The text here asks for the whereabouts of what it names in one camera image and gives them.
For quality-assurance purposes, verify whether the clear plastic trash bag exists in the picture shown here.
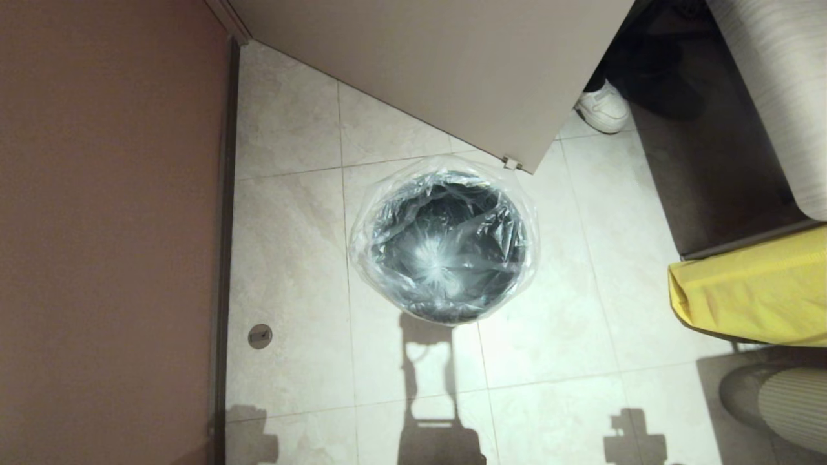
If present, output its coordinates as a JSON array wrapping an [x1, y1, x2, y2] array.
[[348, 155, 540, 326]]

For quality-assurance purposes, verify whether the grey round trash bin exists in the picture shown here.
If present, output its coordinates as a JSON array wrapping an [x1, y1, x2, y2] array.
[[377, 169, 532, 324]]

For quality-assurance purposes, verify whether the yellow bag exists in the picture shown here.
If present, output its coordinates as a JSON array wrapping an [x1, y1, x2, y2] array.
[[667, 225, 827, 349]]

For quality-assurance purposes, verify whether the white cabinet panel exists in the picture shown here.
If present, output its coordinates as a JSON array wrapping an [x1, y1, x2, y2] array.
[[227, 0, 636, 175]]

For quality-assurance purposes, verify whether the white sneaker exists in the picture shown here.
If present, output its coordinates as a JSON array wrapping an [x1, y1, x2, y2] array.
[[574, 79, 631, 135]]

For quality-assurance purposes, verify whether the dark trouser leg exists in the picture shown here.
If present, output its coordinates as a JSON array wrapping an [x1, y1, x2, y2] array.
[[583, 0, 686, 94]]

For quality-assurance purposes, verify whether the beige striped bench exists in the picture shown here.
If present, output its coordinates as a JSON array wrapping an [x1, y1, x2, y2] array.
[[704, 0, 827, 222]]

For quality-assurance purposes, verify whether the grey ribbed round object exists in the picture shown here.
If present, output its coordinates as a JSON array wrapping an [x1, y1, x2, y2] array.
[[718, 365, 827, 456]]

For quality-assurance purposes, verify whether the beige door frame trim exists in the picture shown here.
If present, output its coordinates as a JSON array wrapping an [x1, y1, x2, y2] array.
[[205, 0, 251, 46]]

